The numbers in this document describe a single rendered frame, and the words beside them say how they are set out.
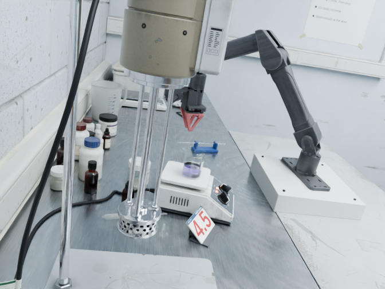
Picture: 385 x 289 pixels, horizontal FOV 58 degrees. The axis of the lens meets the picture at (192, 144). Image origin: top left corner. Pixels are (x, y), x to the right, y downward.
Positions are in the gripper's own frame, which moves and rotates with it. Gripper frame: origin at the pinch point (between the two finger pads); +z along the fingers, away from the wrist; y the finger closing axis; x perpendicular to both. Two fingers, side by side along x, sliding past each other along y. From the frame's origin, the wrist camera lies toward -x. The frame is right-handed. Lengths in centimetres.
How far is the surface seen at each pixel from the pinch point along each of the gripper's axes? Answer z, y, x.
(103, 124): 4.4, -11.0, -28.9
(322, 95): 0, -82, 130
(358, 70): -21, -74, 145
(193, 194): 1.6, 43.6, -13.5
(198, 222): 5, 50, -14
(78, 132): 0.1, 9.6, -38.6
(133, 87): 5, -75, -6
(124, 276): 7, 62, -33
